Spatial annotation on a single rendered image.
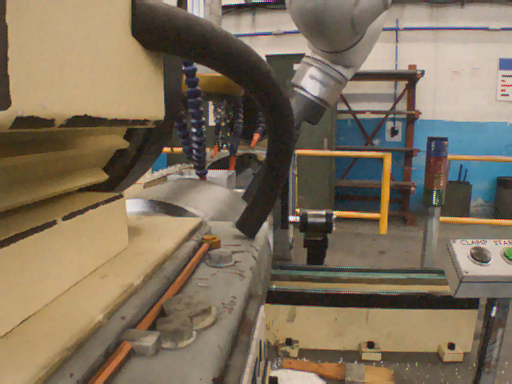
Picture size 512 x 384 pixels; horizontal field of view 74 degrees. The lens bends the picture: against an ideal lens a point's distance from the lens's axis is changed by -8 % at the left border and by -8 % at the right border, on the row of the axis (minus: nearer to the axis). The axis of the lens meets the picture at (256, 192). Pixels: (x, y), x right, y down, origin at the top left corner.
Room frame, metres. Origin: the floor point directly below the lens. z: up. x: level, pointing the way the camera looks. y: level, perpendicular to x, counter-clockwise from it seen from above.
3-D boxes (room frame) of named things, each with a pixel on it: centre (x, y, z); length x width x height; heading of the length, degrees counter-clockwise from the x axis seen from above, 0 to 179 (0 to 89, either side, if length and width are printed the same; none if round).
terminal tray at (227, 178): (0.76, 0.11, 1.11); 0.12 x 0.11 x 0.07; 83
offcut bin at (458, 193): (4.79, -2.66, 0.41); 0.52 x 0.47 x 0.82; 75
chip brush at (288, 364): (0.58, -0.15, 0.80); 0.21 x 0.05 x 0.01; 75
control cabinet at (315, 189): (3.96, -0.49, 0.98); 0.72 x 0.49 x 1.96; 75
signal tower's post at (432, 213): (0.98, -0.50, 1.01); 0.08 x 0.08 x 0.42; 83
